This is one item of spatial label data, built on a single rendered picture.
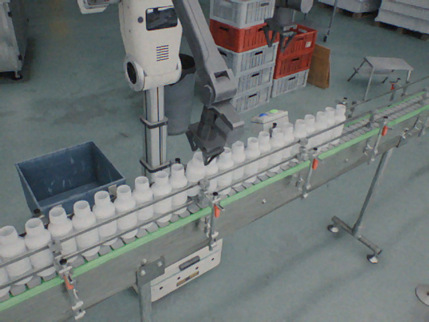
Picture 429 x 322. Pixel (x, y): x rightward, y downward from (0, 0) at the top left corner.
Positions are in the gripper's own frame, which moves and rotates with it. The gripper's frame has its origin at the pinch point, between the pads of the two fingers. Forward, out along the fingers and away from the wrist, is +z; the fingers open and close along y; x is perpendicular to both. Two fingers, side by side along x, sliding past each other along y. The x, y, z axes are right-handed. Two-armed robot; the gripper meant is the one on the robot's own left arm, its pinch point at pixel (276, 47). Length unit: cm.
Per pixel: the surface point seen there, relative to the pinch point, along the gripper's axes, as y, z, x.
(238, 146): -14.3, 25.2, 26.2
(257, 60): 161, 87, -152
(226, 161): -17.9, 26.2, 34.0
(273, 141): -16.5, 26.9, 11.8
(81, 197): 13, 46, 72
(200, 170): -20, 24, 45
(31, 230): -18, 24, 93
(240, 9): 158, 35, -122
